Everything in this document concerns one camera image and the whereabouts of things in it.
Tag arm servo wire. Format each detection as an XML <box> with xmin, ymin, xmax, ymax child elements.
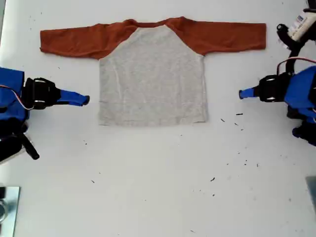
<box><xmin>0</xmin><ymin>84</ymin><xmax>35</xmax><ymax>111</ymax></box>
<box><xmin>276</xmin><ymin>57</ymin><xmax>316</xmax><ymax>76</ymax></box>

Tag grey shirt with rust sleeves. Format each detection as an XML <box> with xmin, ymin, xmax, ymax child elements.
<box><xmin>39</xmin><ymin>16</ymin><xmax>267</xmax><ymax>127</ymax></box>

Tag black camera stalk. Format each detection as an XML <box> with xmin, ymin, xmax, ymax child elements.
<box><xmin>285</xmin><ymin>40</ymin><xmax>307</xmax><ymax>75</ymax></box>

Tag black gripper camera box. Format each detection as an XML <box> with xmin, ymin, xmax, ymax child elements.
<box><xmin>0</xmin><ymin>134</ymin><xmax>27</xmax><ymax>165</ymax></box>
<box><xmin>276</xmin><ymin>8</ymin><xmax>316</xmax><ymax>50</ymax></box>

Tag steel plate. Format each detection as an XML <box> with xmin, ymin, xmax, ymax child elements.
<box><xmin>0</xmin><ymin>186</ymin><xmax>21</xmax><ymax>237</ymax></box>

